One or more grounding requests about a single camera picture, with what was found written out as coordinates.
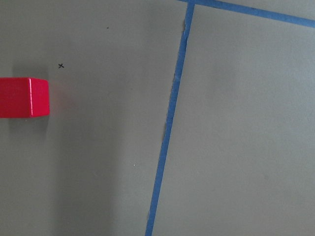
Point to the red block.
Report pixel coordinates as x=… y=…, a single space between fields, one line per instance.
x=24 y=97

